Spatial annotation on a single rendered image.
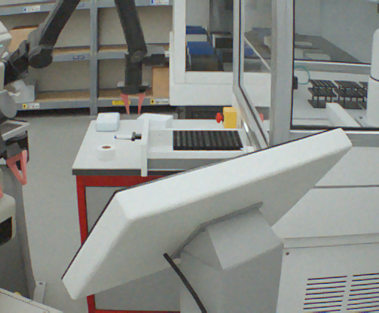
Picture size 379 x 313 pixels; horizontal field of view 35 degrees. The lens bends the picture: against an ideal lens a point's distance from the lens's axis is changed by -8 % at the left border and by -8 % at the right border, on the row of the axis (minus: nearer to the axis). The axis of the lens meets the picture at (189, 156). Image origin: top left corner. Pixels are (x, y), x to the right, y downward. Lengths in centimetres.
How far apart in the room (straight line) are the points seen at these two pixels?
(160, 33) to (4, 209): 447
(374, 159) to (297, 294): 44
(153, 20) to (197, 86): 332
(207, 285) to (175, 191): 22
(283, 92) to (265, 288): 56
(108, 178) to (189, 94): 77
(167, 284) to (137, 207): 160
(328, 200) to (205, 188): 73
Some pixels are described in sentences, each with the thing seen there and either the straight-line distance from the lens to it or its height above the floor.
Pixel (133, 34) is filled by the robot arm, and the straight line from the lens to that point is 186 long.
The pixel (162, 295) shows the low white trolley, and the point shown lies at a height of 22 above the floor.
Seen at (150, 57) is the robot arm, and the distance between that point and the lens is 198.
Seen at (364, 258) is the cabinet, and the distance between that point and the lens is 176.
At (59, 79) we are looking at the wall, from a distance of 626.
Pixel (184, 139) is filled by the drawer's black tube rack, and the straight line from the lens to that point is 207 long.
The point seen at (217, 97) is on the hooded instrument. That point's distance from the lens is 289.
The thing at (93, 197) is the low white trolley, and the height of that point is 64.
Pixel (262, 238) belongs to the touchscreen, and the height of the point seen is 103.
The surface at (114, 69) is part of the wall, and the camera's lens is 621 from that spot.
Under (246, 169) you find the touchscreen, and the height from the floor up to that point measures 118.
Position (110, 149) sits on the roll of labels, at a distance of 231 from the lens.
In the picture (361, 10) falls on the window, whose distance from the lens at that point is 154.
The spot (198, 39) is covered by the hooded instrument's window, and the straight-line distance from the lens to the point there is 285.
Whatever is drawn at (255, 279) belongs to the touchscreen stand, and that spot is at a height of 97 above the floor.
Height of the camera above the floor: 152
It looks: 19 degrees down
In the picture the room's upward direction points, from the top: 1 degrees clockwise
